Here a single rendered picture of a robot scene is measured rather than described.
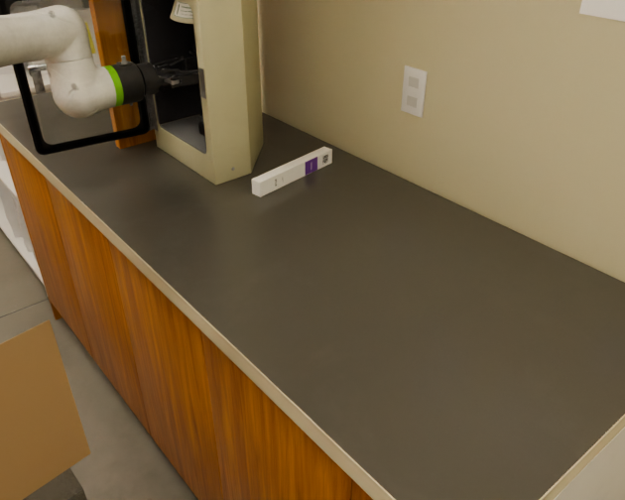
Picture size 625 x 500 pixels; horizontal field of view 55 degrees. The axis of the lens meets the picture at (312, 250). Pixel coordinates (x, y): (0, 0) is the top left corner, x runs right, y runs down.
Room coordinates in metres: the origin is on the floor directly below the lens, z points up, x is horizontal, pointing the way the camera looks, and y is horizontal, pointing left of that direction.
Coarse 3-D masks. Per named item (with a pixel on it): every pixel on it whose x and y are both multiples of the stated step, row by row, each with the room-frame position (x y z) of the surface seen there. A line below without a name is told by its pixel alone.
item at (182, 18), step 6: (174, 6) 1.52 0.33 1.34; (180, 6) 1.49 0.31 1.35; (186, 6) 1.48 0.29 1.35; (174, 12) 1.50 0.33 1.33; (180, 12) 1.49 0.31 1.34; (186, 12) 1.48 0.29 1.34; (174, 18) 1.50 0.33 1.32; (180, 18) 1.48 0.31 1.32; (186, 18) 1.47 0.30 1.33; (192, 18) 1.46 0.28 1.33
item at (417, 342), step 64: (0, 128) 1.81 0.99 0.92; (64, 192) 1.38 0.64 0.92; (128, 192) 1.34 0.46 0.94; (192, 192) 1.34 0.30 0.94; (320, 192) 1.34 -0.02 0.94; (384, 192) 1.34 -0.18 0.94; (128, 256) 1.09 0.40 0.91; (192, 256) 1.05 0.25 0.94; (256, 256) 1.05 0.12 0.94; (320, 256) 1.05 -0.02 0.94; (384, 256) 1.05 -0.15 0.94; (448, 256) 1.05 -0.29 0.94; (512, 256) 1.05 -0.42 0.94; (192, 320) 0.88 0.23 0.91; (256, 320) 0.84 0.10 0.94; (320, 320) 0.84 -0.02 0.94; (384, 320) 0.84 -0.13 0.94; (448, 320) 0.84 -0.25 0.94; (512, 320) 0.84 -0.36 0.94; (576, 320) 0.84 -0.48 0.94; (256, 384) 0.72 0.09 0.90; (320, 384) 0.68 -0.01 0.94; (384, 384) 0.68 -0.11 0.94; (448, 384) 0.68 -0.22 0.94; (512, 384) 0.68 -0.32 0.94; (576, 384) 0.68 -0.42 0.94; (384, 448) 0.56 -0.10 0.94; (448, 448) 0.56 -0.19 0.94; (512, 448) 0.56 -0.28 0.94; (576, 448) 0.56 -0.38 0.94
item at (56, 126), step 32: (32, 0) 1.48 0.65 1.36; (64, 0) 1.52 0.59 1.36; (96, 0) 1.56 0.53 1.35; (96, 32) 1.55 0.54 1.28; (32, 64) 1.46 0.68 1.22; (96, 64) 1.54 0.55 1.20; (32, 96) 1.45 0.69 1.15; (64, 128) 1.48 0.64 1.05; (96, 128) 1.53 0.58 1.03; (128, 128) 1.57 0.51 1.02
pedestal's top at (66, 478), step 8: (64, 472) 0.52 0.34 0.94; (72, 472) 0.52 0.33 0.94; (56, 480) 0.51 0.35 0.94; (64, 480) 0.51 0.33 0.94; (72, 480) 0.51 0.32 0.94; (40, 488) 0.50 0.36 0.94; (48, 488) 0.50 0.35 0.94; (56, 488) 0.50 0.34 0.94; (64, 488) 0.50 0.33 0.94; (72, 488) 0.50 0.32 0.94; (80, 488) 0.50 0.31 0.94; (32, 496) 0.48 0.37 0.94; (40, 496) 0.48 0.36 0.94; (48, 496) 0.48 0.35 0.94; (56, 496) 0.48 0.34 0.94; (64, 496) 0.48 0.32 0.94; (72, 496) 0.48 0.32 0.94; (80, 496) 0.49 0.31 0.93
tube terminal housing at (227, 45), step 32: (192, 0) 1.39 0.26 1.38; (224, 0) 1.42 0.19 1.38; (256, 0) 1.64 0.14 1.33; (224, 32) 1.41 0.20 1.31; (256, 32) 1.62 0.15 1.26; (224, 64) 1.41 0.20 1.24; (256, 64) 1.59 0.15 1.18; (224, 96) 1.41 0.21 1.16; (256, 96) 1.57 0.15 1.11; (160, 128) 1.59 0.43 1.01; (224, 128) 1.40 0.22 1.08; (256, 128) 1.55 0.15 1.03; (192, 160) 1.46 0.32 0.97; (224, 160) 1.40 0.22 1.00; (256, 160) 1.52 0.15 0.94
